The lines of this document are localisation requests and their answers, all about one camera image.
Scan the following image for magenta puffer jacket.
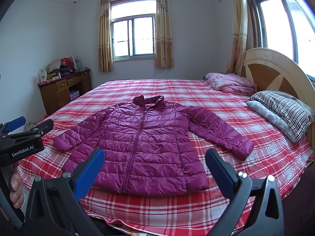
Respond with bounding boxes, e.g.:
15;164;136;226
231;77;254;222
53;95;254;197

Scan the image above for clothes pile on desk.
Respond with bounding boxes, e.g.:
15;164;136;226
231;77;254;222
46;56;77;79

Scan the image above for person's left hand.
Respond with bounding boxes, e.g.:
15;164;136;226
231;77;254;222
10;167;23;209

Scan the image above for grey patterned bag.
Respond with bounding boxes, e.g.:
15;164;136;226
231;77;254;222
24;122;35;132

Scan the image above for brown wooden desk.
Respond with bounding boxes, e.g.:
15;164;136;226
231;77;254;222
38;69;92;116

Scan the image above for boxes inside desk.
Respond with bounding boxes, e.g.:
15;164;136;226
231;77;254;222
69;91;80;101

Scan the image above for white carton on desk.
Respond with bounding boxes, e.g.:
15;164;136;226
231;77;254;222
40;69;47;83

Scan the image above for red plaid bed sheet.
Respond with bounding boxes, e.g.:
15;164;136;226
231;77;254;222
19;79;313;235

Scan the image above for left beige curtain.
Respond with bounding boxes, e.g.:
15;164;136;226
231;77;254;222
98;0;113;73

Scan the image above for grey floral pillow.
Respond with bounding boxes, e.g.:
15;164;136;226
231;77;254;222
246;100;299;143

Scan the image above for striped pillow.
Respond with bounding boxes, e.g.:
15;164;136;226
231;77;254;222
249;90;314;140

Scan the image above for pink folded quilt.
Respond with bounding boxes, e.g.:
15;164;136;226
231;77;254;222
205;73;257;96

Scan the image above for right beige curtain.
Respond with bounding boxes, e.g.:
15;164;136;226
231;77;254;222
155;0;173;69

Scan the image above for back window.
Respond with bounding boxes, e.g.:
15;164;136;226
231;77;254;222
110;0;157;60

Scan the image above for wooden bed headboard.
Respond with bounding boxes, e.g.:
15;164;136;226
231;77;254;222
241;48;314;148

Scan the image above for side beige curtain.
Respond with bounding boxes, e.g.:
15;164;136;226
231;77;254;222
226;0;248;76

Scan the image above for side window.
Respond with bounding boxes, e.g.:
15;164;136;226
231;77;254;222
251;0;314;81

